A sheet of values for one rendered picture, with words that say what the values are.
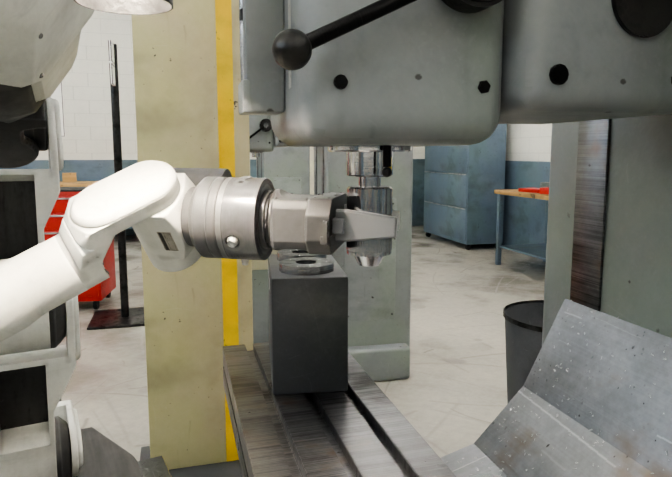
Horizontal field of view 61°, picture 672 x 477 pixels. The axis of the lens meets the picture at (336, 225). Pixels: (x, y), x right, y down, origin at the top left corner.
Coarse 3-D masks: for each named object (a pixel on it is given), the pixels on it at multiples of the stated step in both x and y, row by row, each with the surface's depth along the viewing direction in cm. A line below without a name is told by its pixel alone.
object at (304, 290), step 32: (288, 256) 100; (320, 256) 101; (288, 288) 88; (320, 288) 89; (288, 320) 88; (320, 320) 89; (288, 352) 89; (320, 352) 90; (288, 384) 90; (320, 384) 90
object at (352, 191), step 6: (348, 186) 59; (354, 186) 58; (360, 186) 58; (384, 186) 58; (390, 186) 59; (348, 192) 58; (354, 192) 57; (360, 192) 57; (366, 192) 57; (372, 192) 57; (378, 192) 57; (384, 192) 57; (390, 192) 58
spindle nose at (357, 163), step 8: (352, 152) 57; (360, 152) 56; (368, 152) 56; (376, 152) 56; (392, 152) 58; (352, 160) 57; (360, 160) 57; (368, 160) 56; (376, 160) 56; (392, 160) 58; (352, 168) 57; (360, 168) 57; (368, 168) 56; (376, 168) 56; (392, 168) 58
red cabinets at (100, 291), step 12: (60, 192) 463; (72, 192) 464; (60, 204) 463; (60, 216) 463; (48, 228) 464; (108, 252) 502; (108, 264) 501; (96, 288) 475; (108, 288) 500; (84, 300) 476; (96, 300) 477
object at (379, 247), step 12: (348, 204) 58; (360, 204) 57; (372, 204) 57; (384, 204) 57; (372, 240) 57; (384, 240) 58; (348, 252) 59; (360, 252) 58; (372, 252) 57; (384, 252) 58
